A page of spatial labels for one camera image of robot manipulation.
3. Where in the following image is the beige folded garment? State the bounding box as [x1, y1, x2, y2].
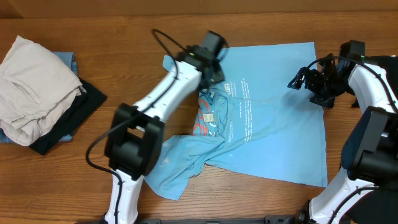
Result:
[1, 36, 85, 146]

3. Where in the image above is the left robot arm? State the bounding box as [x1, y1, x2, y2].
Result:
[100, 30, 228, 224]

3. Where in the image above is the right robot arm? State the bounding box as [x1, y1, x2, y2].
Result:
[265, 40, 397, 223]

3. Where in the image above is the light blue printed t-shirt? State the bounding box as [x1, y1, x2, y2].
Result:
[145, 42, 328, 200]

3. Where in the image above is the black t-shirt right pile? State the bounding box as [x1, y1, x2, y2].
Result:
[347, 56, 397, 224]

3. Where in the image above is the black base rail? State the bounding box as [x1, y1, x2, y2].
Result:
[136, 215, 295, 224]

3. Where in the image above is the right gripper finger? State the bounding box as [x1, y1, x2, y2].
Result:
[310, 95, 335, 109]
[287, 67, 307, 90]

